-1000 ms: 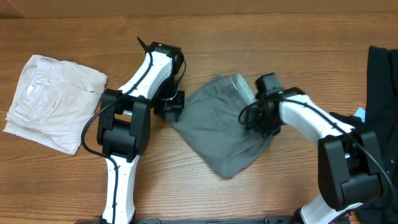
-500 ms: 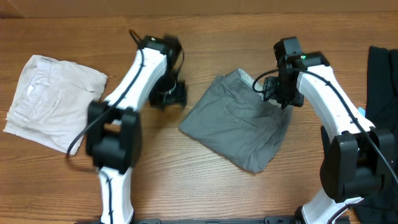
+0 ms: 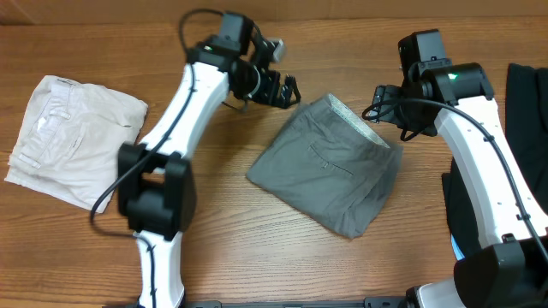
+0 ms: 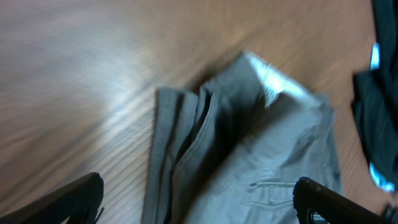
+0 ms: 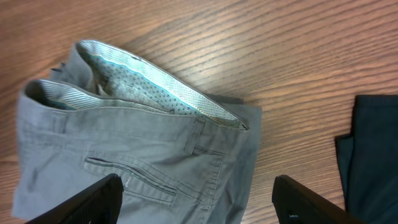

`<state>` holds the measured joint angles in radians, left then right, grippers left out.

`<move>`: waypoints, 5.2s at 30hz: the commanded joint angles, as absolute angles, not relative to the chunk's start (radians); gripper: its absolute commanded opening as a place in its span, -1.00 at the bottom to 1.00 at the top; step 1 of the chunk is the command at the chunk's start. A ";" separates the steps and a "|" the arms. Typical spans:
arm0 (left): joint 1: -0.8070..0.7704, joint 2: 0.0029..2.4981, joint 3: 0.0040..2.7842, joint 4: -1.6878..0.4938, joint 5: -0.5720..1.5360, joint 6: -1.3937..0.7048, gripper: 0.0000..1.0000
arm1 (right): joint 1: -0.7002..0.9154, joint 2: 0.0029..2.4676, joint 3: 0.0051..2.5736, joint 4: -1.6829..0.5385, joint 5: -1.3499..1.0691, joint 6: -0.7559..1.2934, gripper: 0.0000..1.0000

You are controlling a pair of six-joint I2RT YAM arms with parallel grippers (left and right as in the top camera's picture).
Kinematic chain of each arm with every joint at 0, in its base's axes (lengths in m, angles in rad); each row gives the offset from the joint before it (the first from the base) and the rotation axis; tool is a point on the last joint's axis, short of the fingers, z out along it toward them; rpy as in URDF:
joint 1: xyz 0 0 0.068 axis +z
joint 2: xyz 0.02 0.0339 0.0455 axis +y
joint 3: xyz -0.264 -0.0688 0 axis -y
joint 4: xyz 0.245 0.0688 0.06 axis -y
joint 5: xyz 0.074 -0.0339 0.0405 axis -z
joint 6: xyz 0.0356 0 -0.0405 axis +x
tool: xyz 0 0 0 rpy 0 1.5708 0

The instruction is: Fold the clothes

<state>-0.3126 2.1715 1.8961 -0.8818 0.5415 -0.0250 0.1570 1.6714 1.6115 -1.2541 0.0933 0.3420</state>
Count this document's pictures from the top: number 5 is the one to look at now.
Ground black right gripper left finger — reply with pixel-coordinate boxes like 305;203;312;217
26;174;124;224

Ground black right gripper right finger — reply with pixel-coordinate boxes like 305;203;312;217
272;175;363;224

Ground grey shorts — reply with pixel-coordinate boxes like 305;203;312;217
12;40;262;223

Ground black garment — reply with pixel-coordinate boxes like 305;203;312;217
335;95;397;224

